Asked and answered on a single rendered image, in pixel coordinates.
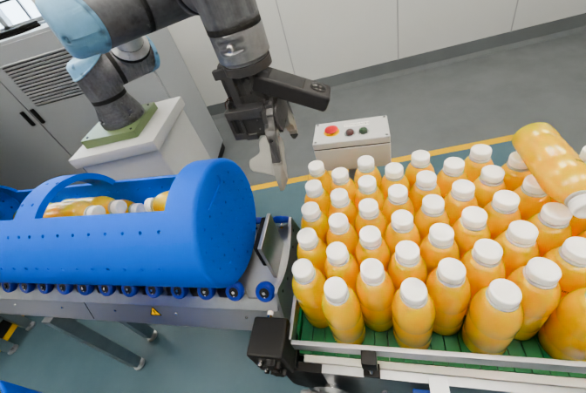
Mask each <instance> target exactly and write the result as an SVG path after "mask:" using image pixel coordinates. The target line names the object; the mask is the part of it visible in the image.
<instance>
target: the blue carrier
mask: <svg viewBox="0 0 586 393"><path fill-rule="evenodd" d="M76 181H82V182H85V183H88V184H79V185H70V184H71V183H74V182H76ZM68 185H69V186H68ZM165 191H169V193H168V196H167V201H166V205H165V211H155V212H147V211H145V212H141V213H112V214H98V215H83V216H69V217H54V218H43V216H44V211H45V209H46V208H47V207H48V205H49V203H52V202H61V201H62V200H66V199H73V198H84V197H95V196H107V197H111V198H113V199H115V200H130V201H132V202H134V203H142V204H143V205H144V203H145V200H146V199H148V198H154V197H156V196H157V195H158V194H160V193H163V192H165ZM16 211H17V213H16V215H15V218H14V220H13V215H14V213H15V212H16ZM255 237H256V208H255V202H254V197H253V194H252V190H251V187H250V184H249V181H248V179H247V177H246V175H245V173H244V172H243V170H242V169H241V168H240V167H239V166H238V165H237V164H236V163H235V162H234V161H232V160H230V159H224V158H219V159H204V160H197V161H194V162H192V163H190V164H188V165H186V166H185V167H184V168H183V169H182V170H181V171H180V172H179V173H178V174H175V175H167V176H158V177H149V178H140V179H131V180H113V179H112V178H110V177H107V176H105V175H102V174H98V173H80V174H73V175H65V176H60V177H57V178H54V179H51V180H47V181H46V182H44V183H43V184H41V185H40V186H38V187H36V188H35V189H26V190H16V189H14V188H11V187H8V186H0V282H8V283H43V284H78V285H113V286H148V287H183V288H227V287H229V286H231V285H233V284H235V283H236V282H237V281H238V280H239V279H240V278H241V277H242V275H243V273H244V272H245V270H246V268H247V266H248V264H249V261H250V258H251V255H252V252H253V247H254V244H255Z"/></svg>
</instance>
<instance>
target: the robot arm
mask: <svg viewBox="0 0 586 393"><path fill-rule="evenodd" d="M35 5H36V7H37V10H38V12H39V13H40V15H41V16H42V18H43V19H44V20H45V22H46V23H47V24H48V26H49V27H50V28H51V30H52V32H53V33H54V34H55V36H56V37H57V38H58V40H59V41H60V43H61V44H62V45H63V46H64V47H65V48H66V50H67V51H68V52H69V53H70V54H71V55H72V56H73V57H74V58H73V59H72V60H70V61H69V62H68V64H67V66H66V70H67V71H68V72H69V74H70V75H71V77H72V80H73V81H74V82H75V83H76V84H77V85H78V87H79V88H80V90H81V91H82V92H83V93H84V94H85V95H86V97H87V98H88V99H89V101H90V102H91V103H92V105H93V106H94V108H95V111H96V113H97V116H98V119H99V123H100V124H101V126H102V127H103V128H104V129H105V130H107V131H113V130H118V129H120V128H123V127H125V126H128V125H130V124H132V123H133V122H135V121H136V120H138V119H139V118H140V117H141V116H142V115H143V114H144V112H145V109H144V108H143V106H142V105H141V103H139V102H138V101H137V100H136V99H135V98H134V97H132V96H131V95H130V94H129V93H128V92H127V91H126V89H125V87H124V86H123V85H125V84H127V83H129V82H131V81H133V80H135V79H137V78H140V77H142V76H144V75H147V74H148V73H152V72H153V71H155V70H157V69H158V68H159V67H160V56H159V54H158V52H157V49H156V47H155V45H154V43H153V41H152V40H151V39H150V38H149V37H148V36H146V35H147V34H150V33H152V32H155V31H157V30H161V29H163V28H165V27H168V26H169V25H172V24H176V23H178V22H180V21H182V20H185V19H187V18H190V17H193V16H200V18H201V21H202V23H203V25H204V28H205V30H206V32H207V34H208V37H209V39H210V42H211V44H212V45H213V48H214V50H215V54H216V56H217V58H218V60H219V64H218V65H217V69H216V70H213V71H212V74H213V77H214V79H215V81H218V80H221V82H222V85H223V87H224V89H225V92H226V93H227V95H228V98H227V101H226V102H227V106H226V102H225V104H224V105H225V108H226V111H225V112H224V115H225V117H226V119H227V121H228V124H229V126H230V128H231V131H232V133H233V134H234V136H235V139H236V140H243V139H247V140H252V139H259V138H260V136H262V135H266V136H265V137H262V138H261V139H260V142H259V147H260V152H259V153H258V154H257V155H256V156H255V157H254V158H252V159H251V160H250V161H249V167H250V169H251V170H252V171H253V172H256V173H265V174H270V175H274V176H276V182H277V185H278V186H279V188H280V191H283V190H284V189H285V187H286V184H287V182H288V179H289V177H288V174H287V165H286V162H285V157H284V143H283V140H282V138H281V136H280V132H283V131H284V128H287V131H289V132H290V136H291V137H292V138H293V139H295V138H296V137H297V135H298V130H297V127H296V121H295V119H294V116H293V112H292V110H291V107H290V103H289V102H292V103H295V104H299V105H303V106H306V107H309V108H312V109H315V110H319V111H321V112H324V111H325V110H326V109H327V107H328V104H329V102H330V86H329V85H326V84H322V83H319V82H317V81H314V80H311V79H307V78H303V77H300V76H297V75H294V74H291V73H288V72H285V71H280V70H278V69H275V68H271V67H269V66H270V65H271V63H272V59H271V56H270V53H269V42H268V39H267V36H266V33H265V29H264V27H263V23H262V19H261V16H260V13H259V10H258V7H257V3H256V0H35ZM228 99H229V100H228ZM232 106H233V108H232ZM230 109H231V111H230Z"/></svg>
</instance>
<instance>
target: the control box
mask: <svg viewBox="0 0 586 393"><path fill-rule="evenodd" d="M363 122H364V123H363ZM365 122H366V123H365ZM360 123H362V124H361V125H360ZM368 123H369V124H368ZM349 124H350V125H349ZM330 125H335V126H337V131H336V132H334V133H333V134H329V133H326V132H325V131H324V129H325V128H326V127H328V126H330ZM348 125H349V126H348ZM361 127H366V128H367V132H366V133H360V132H359V128H361ZM350 128H351V129H353V131H354V133H353V134H352V135H347V134H346V133H345V131H346V130H347V129H350ZM313 149H314V151H315V155H316V159H317V160H320V161H322V162H323V163H324V168H325V170H326V171H333V170H334V169H335V168H338V167H344V168H346V169H354V168H358V159H359V158H360V157H361V156H365V155H369V156H372V157H373V158H374V165H375V166H386V165H387V164H389V163H392V157H391V136H390V131H389V125H388V120H387V116H386V115H385V116H378V117H372V118H365V119H353V120H346V121H340V122H333V123H327V124H320V125H316V128H315V134H314V139H313Z"/></svg>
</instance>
